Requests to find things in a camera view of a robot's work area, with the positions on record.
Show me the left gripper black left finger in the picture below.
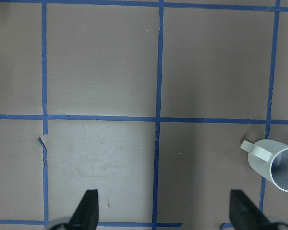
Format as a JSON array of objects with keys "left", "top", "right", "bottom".
[{"left": 69, "top": 189, "right": 98, "bottom": 230}]

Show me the grey white mug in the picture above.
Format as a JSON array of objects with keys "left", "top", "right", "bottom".
[{"left": 240, "top": 139, "right": 288, "bottom": 192}]

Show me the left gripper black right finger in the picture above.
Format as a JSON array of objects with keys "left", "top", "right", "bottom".
[{"left": 229, "top": 190, "right": 272, "bottom": 230}]

